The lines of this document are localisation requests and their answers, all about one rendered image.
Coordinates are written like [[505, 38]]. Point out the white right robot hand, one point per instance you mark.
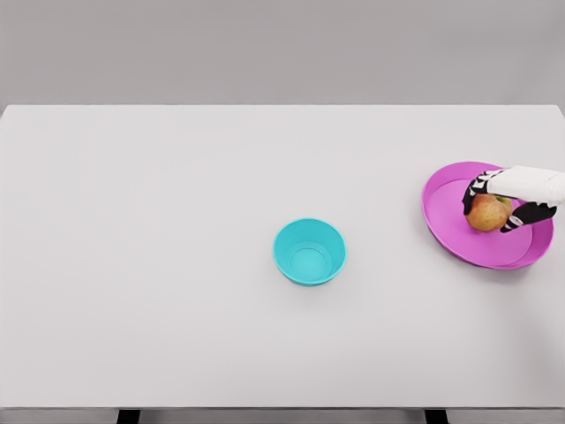
[[521, 182]]

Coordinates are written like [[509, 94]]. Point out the red yellow apple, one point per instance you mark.
[[487, 214]]

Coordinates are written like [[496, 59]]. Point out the pink plate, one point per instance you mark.
[[481, 247]]

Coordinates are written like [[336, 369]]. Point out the blue bowl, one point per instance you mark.
[[309, 252]]

